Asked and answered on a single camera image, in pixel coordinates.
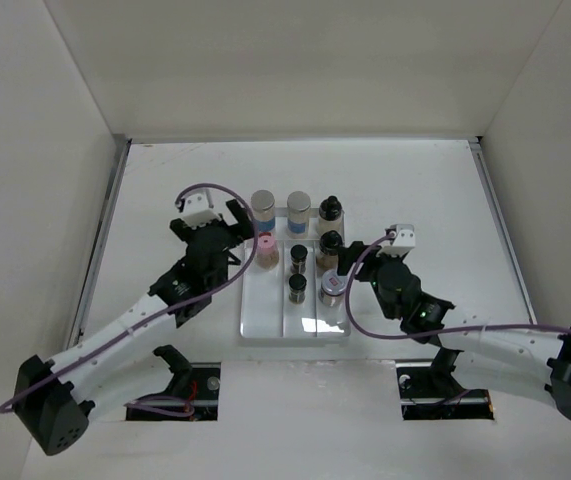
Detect black-lid tan spice jar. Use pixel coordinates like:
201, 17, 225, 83
316, 230, 344, 271

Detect silver-lid blue-label shaker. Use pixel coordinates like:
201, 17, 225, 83
250, 189, 276, 233
287, 191, 311, 238

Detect red-label white-lid jar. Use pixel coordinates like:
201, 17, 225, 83
319, 269, 347, 308

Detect black-lid white spice jar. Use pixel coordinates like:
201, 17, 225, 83
318, 195, 343, 235

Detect small black-lid spice bottle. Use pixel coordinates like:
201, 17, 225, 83
290, 244, 308, 275

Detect pink-lid spice jar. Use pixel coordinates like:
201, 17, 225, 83
256, 232, 280, 270

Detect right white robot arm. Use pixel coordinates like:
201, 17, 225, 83
338, 240, 571, 421

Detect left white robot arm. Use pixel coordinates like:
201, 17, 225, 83
6, 191, 258, 456

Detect clear plastic organizer tray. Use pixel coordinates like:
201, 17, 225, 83
240, 207, 350, 346

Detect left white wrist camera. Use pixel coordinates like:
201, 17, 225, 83
175, 188, 219, 229

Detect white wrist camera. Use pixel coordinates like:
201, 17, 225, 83
382, 224, 416, 258
175, 188, 219, 229

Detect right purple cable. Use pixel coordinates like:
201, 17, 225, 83
345, 232, 571, 344

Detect purple cable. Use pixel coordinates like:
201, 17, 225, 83
345, 232, 571, 344
0, 183, 260, 415

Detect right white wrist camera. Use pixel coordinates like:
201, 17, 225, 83
382, 224, 416, 258

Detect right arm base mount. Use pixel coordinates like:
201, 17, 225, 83
396, 352, 494, 421

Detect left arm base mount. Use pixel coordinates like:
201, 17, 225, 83
125, 345, 221, 422

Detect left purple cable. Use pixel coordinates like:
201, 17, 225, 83
0, 183, 260, 415

